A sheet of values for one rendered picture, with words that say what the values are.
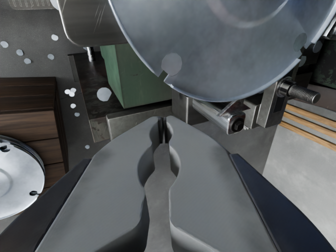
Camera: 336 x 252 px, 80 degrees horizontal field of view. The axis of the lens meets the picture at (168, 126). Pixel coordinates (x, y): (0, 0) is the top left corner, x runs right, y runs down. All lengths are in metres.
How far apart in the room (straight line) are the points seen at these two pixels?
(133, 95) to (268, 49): 0.21
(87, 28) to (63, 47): 0.79
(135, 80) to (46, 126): 0.41
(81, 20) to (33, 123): 0.54
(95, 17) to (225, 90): 0.16
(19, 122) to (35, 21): 0.42
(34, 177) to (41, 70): 0.45
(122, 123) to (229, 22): 0.24
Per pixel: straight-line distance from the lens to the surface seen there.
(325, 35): 0.34
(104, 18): 0.18
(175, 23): 0.20
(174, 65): 0.21
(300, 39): 0.32
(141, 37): 0.19
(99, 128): 0.39
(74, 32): 0.18
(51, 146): 0.73
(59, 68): 0.99
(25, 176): 0.75
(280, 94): 0.38
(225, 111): 0.26
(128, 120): 0.37
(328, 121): 1.34
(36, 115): 0.68
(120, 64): 0.33
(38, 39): 0.97
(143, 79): 0.35
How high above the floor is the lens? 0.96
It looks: 51 degrees down
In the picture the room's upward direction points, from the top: 138 degrees clockwise
